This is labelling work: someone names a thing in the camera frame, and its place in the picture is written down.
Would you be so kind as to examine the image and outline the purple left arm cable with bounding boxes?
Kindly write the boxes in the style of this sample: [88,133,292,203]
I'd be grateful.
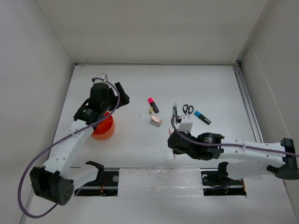
[18,77,121,219]

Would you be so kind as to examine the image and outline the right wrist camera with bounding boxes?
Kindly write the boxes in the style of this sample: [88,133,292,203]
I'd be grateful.
[175,115,193,134]

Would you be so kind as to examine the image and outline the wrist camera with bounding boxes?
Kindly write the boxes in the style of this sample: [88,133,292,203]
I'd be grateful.
[175,115,193,134]
[92,73,108,84]

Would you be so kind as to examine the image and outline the aluminium rail right side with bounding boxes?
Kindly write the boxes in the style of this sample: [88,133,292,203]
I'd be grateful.
[233,61,264,143]

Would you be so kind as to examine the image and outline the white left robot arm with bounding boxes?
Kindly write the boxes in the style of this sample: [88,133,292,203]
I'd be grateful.
[29,81,129,205]

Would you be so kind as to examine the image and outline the pink black highlighter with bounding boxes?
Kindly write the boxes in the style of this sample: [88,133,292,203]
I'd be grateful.
[148,98,159,113]

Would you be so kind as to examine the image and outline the black handled scissors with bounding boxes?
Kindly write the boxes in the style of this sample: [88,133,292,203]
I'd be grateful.
[182,104,194,115]

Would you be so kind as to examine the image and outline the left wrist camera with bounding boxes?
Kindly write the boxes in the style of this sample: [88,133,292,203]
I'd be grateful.
[92,73,108,84]

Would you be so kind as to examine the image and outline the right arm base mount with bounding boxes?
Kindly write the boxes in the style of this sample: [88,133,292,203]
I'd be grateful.
[201,170,247,196]

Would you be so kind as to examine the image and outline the blue black highlighter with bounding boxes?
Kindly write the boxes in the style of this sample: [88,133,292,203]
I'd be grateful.
[194,111,211,125]

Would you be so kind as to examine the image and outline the green black pen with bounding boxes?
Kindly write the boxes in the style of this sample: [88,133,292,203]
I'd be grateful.
[172,102,178,124]

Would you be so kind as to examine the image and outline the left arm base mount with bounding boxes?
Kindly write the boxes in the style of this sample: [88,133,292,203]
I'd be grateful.
[75,168,119,196]

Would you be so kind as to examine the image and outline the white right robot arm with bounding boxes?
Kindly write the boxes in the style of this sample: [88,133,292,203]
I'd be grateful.
[168,132,299,184]

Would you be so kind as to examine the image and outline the orange round divided container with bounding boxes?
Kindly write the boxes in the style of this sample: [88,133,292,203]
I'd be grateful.
[91,116,115,140]

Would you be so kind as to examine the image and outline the rose gold stapler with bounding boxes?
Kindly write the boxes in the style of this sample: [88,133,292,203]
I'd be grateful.
[150,116,162,127]

